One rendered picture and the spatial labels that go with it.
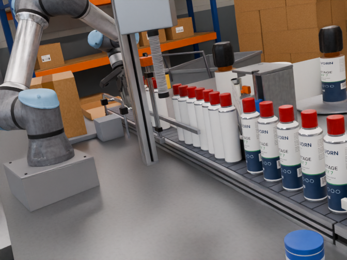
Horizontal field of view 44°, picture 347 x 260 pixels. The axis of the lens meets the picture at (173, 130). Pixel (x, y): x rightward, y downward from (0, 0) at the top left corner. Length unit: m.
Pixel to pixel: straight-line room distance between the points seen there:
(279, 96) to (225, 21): 6.35
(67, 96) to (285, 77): 1.09
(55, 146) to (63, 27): 4.71
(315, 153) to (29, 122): 0.86
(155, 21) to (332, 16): 3.74
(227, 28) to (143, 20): 6.21
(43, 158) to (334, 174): 0.87
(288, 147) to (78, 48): 5.25
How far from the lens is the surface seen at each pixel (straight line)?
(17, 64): 1.56
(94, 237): 1.13
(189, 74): 3.80
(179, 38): 5.99
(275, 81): 1.18
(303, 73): 1.74
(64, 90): 1.98
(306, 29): 4.80
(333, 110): 1.66
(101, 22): 1.72
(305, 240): 0.85
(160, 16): 1.35
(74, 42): 6.09
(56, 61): 5.19
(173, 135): 1.63
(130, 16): 1.37
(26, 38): 1.59
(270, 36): 5.08
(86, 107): 2.66
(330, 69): 1.72
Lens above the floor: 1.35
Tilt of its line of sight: 16 degrees down
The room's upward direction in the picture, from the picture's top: 10 degrees counter-clockwise
